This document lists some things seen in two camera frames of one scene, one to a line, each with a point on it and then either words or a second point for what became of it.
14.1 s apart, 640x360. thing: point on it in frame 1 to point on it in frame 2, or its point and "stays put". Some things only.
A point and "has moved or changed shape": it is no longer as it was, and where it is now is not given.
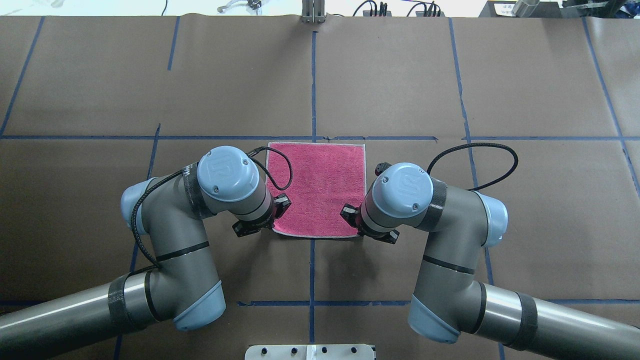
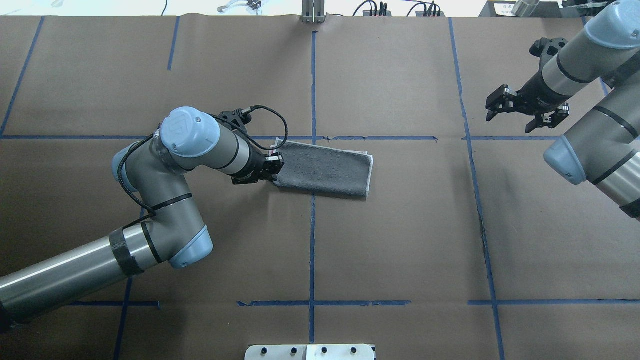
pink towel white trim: [319, 179] has moved or changed shape
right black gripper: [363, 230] to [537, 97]
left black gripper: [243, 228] to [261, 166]
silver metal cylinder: [524, 8] stays put
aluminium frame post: [313, 11] stays put
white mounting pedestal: [310, 352] stays put
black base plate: [504, 9] stays put
